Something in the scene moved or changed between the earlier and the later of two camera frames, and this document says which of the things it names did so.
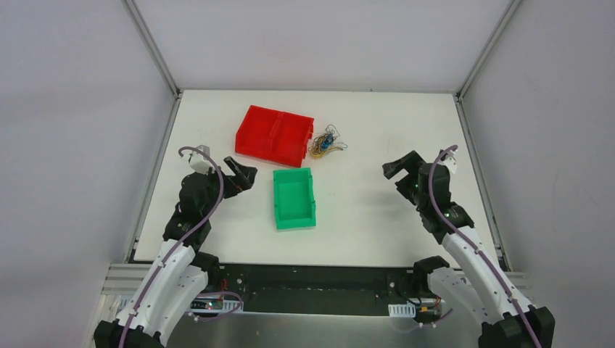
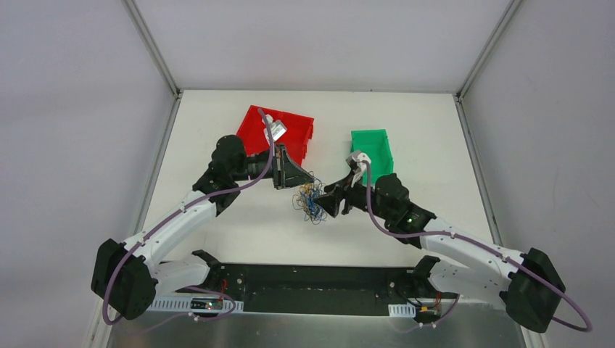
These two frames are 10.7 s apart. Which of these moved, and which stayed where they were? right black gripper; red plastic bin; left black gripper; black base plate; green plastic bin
Moved: right black gripper; left black gripper; green plastic bin
Stayed: red plastic bin; black base plate
